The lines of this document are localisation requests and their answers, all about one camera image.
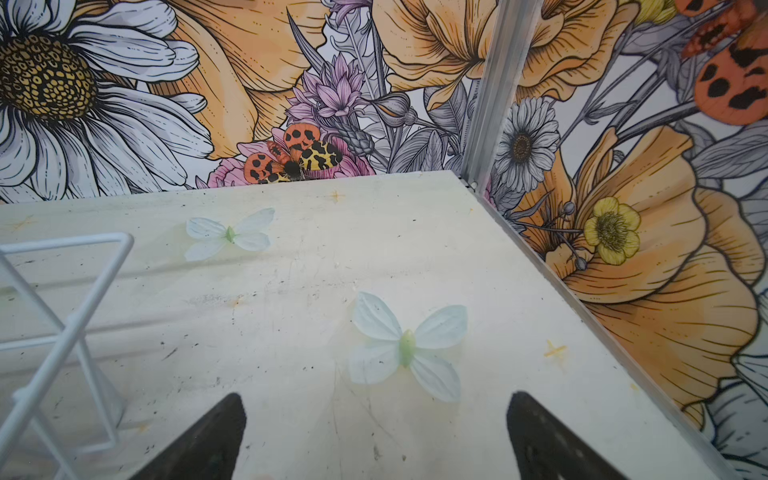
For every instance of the white wire dish rack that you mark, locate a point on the white wire dish rack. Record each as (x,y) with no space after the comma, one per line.
(69,338)

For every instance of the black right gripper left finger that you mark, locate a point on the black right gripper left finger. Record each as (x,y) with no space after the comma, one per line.
(209,449)

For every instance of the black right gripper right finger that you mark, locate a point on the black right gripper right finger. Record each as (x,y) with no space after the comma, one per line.
(545,448)

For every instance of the aluminium corner post right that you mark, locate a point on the aluminium corner post right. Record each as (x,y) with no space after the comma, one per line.
(512,36)

